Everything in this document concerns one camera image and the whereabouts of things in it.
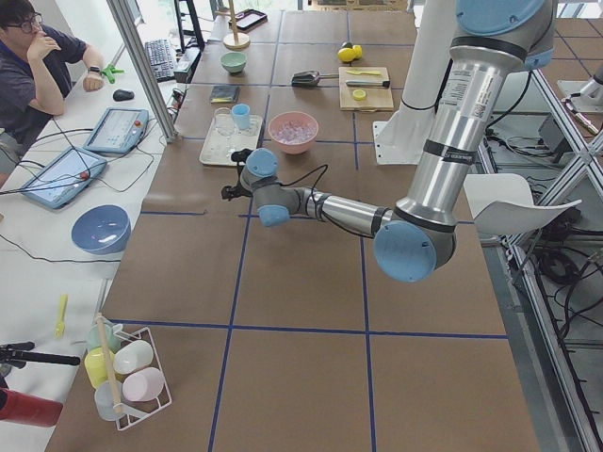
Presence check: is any black computer mouse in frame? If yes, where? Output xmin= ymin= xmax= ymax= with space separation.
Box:
xmin=112 ymin=89 xmax=135 ymax=102

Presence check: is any red cylinder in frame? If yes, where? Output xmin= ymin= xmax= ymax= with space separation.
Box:
xmin=1 ymin=388 xmax=63 ymax=428

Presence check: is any pink cup in rack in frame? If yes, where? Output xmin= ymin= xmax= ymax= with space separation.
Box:
xmin=122 ymin=367 xmax=165 ymax=402

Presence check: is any white curved chair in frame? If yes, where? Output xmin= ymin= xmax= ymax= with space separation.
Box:
xmin=464 ymin=173 xmax=581 ymax=235

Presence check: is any blue teach pendant tablet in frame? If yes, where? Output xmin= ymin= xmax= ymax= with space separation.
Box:
xmin=19 ymin=147 xmax=107 ymax=209

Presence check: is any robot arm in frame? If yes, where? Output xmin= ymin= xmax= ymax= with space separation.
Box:
xmin=221 ymin=1 xmax=557 ymax=283

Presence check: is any white bear tray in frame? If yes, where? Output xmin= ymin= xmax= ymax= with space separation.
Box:
xmin=199 ymin=115 xmax=264 ymax=166

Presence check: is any clear wine glass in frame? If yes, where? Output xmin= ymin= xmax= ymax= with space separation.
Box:
xmin=214 ymin=107 xmax=235 ymax=150

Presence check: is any white wire cup rack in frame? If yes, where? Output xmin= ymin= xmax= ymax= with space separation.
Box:
xmin=84 ymin=313 xmax=174 ymax=431

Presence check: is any grey folded cloth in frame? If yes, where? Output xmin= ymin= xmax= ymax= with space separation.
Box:
xmin=209 ymin=85 xmax=239 ymax=104

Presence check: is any seated person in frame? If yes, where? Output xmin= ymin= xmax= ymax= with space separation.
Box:
xmin=1 ymin=1 xmax=104 ymax=182

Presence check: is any blue bowl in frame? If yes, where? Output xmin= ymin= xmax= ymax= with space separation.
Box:
xmin=71 ymin=204 xmax=131 ymax=255

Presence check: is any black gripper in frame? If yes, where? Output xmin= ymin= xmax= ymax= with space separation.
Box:
xmin=221 ymin=183 xmax=250 ymax=202

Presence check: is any wooden cutting board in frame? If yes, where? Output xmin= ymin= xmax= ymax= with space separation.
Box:
xmin=338 ymin=67 xmax=394 ymax=111

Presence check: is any pink bowl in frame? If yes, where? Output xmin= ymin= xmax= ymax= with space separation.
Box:
xmin=268 ymin=111 xmax=319 ymax=154

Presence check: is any yellow plastic knife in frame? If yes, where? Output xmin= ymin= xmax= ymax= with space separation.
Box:
xmin=345 ymin=69 xmax=382 ymax=76

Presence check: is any white cup in rack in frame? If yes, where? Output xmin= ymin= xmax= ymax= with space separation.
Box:
xmin=113 ymin=340 xmax=154 ymax=375

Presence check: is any light blue plastic cup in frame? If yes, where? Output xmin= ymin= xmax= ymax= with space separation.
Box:
xmin=231 ymin=104 xmax=251 ymax=130

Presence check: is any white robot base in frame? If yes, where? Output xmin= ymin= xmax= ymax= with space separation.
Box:
xmin=373 ymin=0 xmax=457 ymax=165

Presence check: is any yellow cup in rack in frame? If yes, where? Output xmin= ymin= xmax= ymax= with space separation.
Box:
xmin=84 ymin=347 xmax=108 ymax=389

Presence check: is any whole yellow lemon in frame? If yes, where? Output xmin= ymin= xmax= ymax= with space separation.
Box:
xmin=337 ymin=46 xmax=357 ymax=63

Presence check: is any green bowl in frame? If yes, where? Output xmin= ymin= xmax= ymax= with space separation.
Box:
xmin=220 ymin=52 xmax=247 ymax=74

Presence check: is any metal ice scoop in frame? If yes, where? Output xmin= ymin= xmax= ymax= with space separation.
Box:
xmin=291 ymin=70 xmax=339 ymax=88

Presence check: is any steel cylinder rod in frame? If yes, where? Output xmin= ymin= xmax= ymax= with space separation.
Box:
xmin=345 ymin=80 xmax=390 ymax=89

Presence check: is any wooden stand with pole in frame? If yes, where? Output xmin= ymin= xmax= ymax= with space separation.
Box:
xmin=222 ymin=0 xmax=251 ymax=51

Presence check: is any lemon half slice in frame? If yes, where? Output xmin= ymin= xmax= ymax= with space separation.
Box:
xmin=352 ymin=89 xmax=367 ymax=101

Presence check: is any black keyboard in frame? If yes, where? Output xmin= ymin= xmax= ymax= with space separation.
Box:
xmin=144 ymin=39 xmax=176 ymax=82

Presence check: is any yellow plastic fork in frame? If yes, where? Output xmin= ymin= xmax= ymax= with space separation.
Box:
xmin=55 ymin=294 xmax=69 ymax=338

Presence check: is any pile of clear ice cubes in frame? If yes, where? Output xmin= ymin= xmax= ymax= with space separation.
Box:
xmin=274 ymin=121 xmax=317 ymax=145

